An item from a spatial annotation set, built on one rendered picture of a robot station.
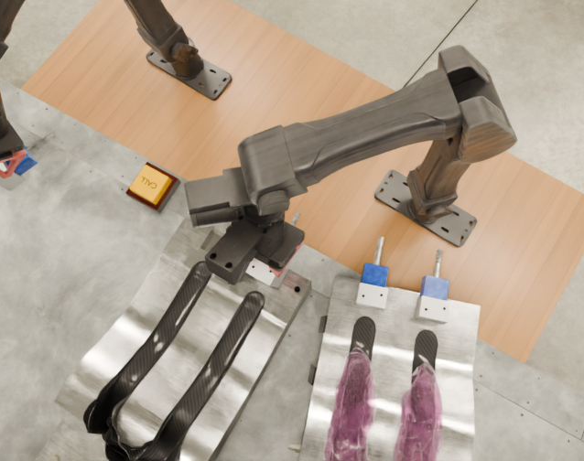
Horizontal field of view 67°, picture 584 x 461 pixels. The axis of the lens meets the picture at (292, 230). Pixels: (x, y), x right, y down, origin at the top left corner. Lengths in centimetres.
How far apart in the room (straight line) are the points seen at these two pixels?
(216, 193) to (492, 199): 61
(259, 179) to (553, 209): 68
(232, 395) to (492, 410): 46
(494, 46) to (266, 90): 137
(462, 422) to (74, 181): 87
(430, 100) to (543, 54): 179
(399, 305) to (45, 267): 70
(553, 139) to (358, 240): 132
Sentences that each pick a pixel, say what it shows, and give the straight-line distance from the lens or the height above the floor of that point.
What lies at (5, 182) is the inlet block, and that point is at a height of 93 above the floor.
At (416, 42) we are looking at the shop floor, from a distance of 214.
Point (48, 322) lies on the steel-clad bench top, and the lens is 101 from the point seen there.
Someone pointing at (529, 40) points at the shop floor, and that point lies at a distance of 228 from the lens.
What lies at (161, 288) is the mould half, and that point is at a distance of 83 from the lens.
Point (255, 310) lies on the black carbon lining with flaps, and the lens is 79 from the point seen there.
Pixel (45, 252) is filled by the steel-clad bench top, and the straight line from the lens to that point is 104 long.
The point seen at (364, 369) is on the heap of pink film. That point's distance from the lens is 77.
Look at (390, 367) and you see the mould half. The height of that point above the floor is 87.
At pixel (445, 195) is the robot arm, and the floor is 97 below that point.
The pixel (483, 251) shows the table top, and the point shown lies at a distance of 94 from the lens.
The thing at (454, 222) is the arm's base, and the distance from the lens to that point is 93.
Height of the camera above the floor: 166
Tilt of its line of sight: 75 degrees down
